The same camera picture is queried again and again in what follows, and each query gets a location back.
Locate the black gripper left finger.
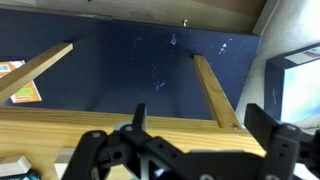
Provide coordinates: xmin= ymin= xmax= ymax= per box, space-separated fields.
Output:
xmin=61 ymin=103 xmax=208 ymax=180

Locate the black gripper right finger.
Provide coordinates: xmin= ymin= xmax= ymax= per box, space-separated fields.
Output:
xmin=244 ymin=103 xmax=320 ymax=180

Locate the short printed wooden block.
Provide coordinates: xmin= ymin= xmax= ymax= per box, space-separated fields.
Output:
xmin=0 ymin=154 xmax=33 ymax=178

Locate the light wooden table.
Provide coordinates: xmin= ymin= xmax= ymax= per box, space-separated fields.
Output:
xmin=0 ymin=41 xmax=268 ymax=180

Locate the dark blue cardboard box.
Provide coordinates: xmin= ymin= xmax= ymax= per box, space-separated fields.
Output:
xmin=264 ymin=42 xmax=320 ymax=125

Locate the dark blue rug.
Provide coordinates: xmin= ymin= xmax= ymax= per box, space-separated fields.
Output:
xmin=0 ymin=8 xmax=263 ymax=121

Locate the orange and white booklet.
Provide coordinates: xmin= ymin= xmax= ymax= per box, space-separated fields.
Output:
xmin=0 ymin=59 xmax=43 ymax=104

